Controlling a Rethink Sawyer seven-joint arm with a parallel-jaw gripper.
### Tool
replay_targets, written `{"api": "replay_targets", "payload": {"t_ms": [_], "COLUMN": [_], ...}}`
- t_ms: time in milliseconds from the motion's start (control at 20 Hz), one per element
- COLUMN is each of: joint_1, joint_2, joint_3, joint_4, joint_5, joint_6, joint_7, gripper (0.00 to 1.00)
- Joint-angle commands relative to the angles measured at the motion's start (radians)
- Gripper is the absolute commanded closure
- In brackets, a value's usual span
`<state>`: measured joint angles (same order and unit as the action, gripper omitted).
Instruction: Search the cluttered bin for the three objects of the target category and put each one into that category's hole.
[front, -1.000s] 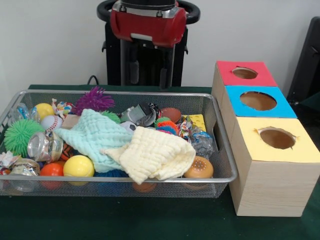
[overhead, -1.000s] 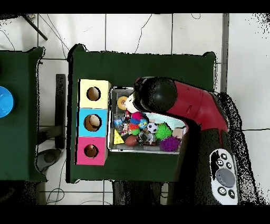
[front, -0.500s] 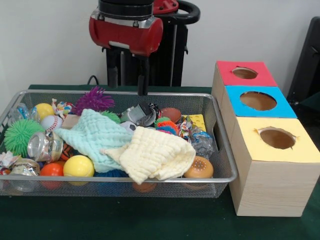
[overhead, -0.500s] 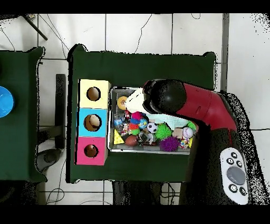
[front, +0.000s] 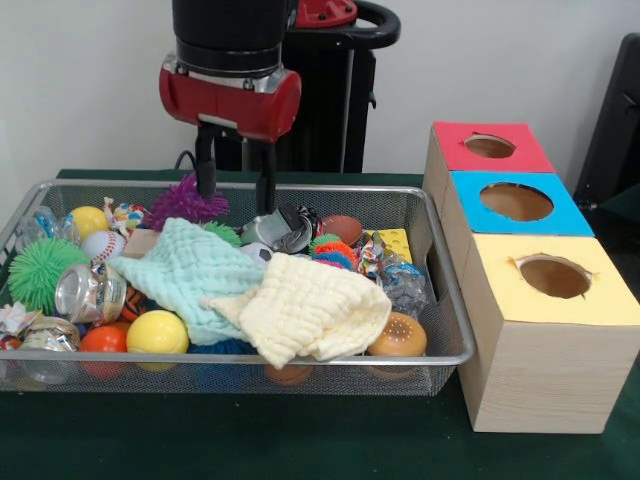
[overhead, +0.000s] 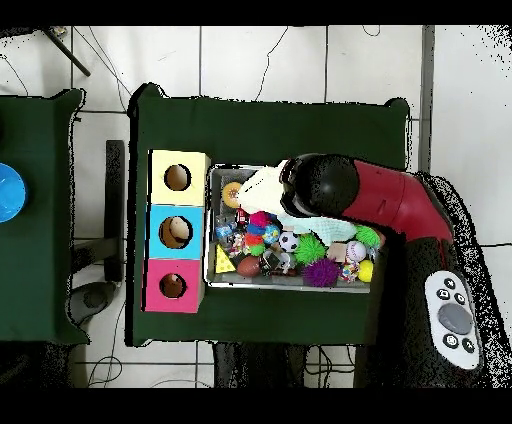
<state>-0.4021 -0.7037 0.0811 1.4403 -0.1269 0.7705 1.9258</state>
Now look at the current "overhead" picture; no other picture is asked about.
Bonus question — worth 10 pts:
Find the cream cloth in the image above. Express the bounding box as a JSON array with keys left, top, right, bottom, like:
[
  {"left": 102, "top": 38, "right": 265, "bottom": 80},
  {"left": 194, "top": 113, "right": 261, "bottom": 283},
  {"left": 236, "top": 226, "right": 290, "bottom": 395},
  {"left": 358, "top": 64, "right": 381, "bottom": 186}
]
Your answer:
[{"left": 236, "top": 159, "right": 290, "bottom": 217}]

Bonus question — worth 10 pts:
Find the brown plush bear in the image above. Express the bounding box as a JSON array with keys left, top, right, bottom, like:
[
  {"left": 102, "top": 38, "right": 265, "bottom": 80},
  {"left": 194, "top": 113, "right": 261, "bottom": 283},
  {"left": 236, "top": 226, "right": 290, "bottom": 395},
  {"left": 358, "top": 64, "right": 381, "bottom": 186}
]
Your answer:
[{"left": 161, "top": 273, "right": 186, "bottom": 297}]

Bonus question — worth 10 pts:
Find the wooden box with three holes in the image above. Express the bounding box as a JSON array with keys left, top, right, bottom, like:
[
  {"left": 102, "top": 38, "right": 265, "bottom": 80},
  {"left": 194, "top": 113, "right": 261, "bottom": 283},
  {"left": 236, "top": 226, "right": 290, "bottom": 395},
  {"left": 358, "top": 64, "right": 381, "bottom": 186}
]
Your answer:
[{"left": 141, "top": 149, "right": 212, "bottom": 314}]

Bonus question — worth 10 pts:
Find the silver mesh bin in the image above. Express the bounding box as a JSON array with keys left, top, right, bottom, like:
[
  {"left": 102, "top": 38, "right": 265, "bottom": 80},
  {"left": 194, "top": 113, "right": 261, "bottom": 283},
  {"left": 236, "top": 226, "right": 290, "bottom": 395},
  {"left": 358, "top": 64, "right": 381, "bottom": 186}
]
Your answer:
[{"left": 204, "top": 163, "right": 385, "bottom": 294}]

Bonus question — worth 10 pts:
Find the toy burger bun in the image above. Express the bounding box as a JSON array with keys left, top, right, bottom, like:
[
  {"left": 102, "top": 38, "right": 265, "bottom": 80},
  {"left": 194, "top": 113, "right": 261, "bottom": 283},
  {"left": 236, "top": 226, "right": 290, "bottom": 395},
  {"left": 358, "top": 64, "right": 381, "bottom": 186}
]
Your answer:
[{"left": 221, "top": 180, "right": 243, "bottom": 209}]

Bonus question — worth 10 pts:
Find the dark green table cloth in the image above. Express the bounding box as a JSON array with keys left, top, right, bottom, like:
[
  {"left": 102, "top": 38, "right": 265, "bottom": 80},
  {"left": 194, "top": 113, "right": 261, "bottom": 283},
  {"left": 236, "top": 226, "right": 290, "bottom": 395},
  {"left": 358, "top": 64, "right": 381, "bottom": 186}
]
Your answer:
[
  {"left": 0, "top": 89, "right": 90, "bottom": 346},
  {"left": 126, "top": 82, "right": 411, "bottom": 347}
]

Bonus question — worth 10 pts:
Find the small soccer ball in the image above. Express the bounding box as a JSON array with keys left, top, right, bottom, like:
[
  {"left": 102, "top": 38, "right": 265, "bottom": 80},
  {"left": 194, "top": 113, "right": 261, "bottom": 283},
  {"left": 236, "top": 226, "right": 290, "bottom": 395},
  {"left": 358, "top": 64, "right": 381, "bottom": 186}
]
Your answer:
[{"left": 278, "top": 230, "right": 300, "bottom": 253}]

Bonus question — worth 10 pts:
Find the mint green cloth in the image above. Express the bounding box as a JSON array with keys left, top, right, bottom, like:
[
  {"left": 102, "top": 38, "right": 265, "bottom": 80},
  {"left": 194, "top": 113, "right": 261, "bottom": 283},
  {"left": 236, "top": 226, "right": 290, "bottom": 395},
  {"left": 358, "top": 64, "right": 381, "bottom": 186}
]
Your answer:
[{"left": 279, "top": 214, "right": 358, "bottom": 247}]

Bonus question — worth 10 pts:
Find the brown toy football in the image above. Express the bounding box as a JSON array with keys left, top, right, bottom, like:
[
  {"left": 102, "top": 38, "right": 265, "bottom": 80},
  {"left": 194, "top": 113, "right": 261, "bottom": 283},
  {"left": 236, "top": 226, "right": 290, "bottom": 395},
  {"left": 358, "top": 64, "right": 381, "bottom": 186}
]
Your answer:
[{"left": 236, "top": 255, "right": 262, "bottom": 278}]

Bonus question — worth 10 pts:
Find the large green spiky ball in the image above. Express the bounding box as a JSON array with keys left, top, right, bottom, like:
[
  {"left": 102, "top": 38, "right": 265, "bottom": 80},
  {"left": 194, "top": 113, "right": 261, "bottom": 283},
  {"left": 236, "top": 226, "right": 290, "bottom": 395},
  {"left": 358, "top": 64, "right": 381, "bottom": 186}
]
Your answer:
[{"left": 354, "top": 224, "right": 381, "bottom": 248}]

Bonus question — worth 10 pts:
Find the purple spiky ball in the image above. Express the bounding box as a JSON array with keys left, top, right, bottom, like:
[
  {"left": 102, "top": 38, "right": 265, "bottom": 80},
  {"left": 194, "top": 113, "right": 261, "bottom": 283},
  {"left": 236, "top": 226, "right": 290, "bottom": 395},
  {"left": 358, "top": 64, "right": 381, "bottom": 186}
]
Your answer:
[{"left": 301, "top": 257, "right": 342, "bottom": 288}]

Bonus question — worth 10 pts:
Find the white baseball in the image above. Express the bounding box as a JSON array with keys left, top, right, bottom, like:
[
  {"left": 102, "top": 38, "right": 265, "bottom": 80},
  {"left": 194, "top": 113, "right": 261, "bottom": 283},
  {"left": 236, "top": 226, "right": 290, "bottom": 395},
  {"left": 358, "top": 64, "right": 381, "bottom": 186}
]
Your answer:
[{"left": 345, "top": 240, "right": 368, "bottom": 263}]

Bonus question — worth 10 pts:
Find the yellow toy cheese wedge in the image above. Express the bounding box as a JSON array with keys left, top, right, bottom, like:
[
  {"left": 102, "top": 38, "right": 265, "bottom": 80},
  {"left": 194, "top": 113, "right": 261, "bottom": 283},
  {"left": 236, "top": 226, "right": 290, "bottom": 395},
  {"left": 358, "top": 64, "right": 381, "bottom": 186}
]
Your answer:
[{"left": 214, "top": 243, "right": 237, "bottom": 274}]

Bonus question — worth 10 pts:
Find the small yellow ball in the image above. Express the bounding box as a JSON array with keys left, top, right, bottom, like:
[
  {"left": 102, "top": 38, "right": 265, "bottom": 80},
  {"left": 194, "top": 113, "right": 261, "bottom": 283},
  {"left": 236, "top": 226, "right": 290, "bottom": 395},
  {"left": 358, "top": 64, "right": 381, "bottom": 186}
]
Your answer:
[{"left": 356, "top": 259, "right": 375, "bottom": 284}]

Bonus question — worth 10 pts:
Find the black upright panel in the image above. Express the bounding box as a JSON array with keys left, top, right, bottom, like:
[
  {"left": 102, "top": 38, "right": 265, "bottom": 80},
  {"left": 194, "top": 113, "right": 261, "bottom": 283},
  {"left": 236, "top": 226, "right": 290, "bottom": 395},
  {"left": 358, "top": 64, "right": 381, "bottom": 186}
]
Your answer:
[{"left": 104, "top": 139, "right": 126, "bottom": 281}]

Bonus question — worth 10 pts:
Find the grey stand base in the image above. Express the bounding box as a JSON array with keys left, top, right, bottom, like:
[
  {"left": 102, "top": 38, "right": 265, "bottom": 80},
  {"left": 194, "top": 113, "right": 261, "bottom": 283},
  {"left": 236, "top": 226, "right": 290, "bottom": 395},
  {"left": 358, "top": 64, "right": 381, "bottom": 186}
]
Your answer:
[{"left": 67, "top": 281, "right": 117, "bottom": 325}]

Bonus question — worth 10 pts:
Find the black tripod leg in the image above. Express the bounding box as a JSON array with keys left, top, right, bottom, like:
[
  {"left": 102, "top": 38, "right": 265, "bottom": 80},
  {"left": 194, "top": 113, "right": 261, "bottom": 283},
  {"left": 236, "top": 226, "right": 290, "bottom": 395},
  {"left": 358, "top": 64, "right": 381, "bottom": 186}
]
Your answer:
[{"left": 41, "top": 26, "right": 92, "bottom": 77}]

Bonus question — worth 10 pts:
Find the blue bowl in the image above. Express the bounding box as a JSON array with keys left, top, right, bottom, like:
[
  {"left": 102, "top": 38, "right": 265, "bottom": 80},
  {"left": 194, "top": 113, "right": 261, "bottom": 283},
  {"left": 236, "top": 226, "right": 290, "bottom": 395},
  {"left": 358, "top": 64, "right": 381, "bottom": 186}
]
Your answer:
[{"left": 0, "top": 162, "right": 29, "bottom": 224}]

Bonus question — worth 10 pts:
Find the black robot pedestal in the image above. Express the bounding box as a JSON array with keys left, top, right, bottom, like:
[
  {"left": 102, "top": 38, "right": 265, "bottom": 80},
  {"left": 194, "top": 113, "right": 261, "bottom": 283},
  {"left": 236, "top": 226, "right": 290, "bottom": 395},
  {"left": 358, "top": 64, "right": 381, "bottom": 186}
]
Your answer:
[{"left": 211, "top": 341, "right": 311, "bottom": 389}]

